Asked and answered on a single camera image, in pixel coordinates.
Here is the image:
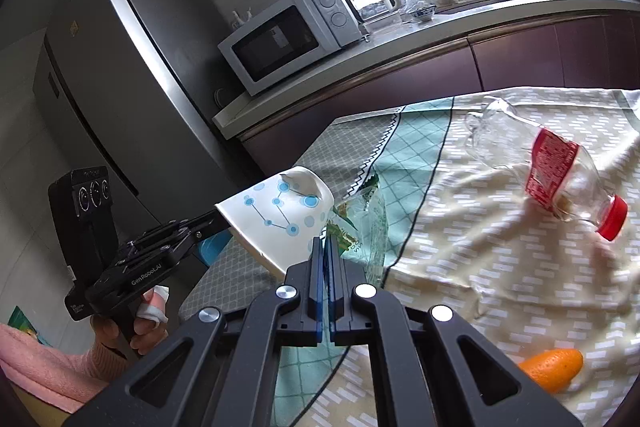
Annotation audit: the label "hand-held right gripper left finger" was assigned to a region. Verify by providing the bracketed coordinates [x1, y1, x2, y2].
[62, 234, 325, 427]

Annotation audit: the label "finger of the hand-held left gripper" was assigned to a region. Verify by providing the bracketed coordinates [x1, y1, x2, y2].
[119, 213, 228, 269]

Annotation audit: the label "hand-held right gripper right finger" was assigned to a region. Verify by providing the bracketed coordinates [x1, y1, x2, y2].
[325, 234, 583, 427]

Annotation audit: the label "green clear snack packet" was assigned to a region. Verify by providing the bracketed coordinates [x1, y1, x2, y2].
[326, 173, 389, 289]

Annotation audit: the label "white paper cup blue dots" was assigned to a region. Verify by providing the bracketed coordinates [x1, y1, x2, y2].
[213, 165, 335, 281]

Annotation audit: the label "person's left hand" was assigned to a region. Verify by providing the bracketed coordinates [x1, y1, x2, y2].
[91, 285, 169, 358]

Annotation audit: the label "blue bin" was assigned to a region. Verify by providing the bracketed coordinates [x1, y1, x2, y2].
[196, 233, 234, 266]

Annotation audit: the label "green box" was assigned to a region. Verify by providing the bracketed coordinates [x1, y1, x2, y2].
[7, 305, 39, 339]

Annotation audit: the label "grey steel refrigerator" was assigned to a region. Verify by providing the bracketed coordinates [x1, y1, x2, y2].
[31, 0, 263, 270]

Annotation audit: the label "patterned green yellow tablecloth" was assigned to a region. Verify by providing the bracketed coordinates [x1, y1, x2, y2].
[177, 86, 640, 427]

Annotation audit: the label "white microwave oven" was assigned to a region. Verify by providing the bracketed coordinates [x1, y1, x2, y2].
[217, 0, 364, 98]

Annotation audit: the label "clear plastic bottle red label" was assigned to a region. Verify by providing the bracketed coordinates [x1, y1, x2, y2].
[464, 97, 629, 243]

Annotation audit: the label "kitchen counter with brown cabinets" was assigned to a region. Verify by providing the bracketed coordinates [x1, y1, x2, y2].
[211, 0, 640, 180]

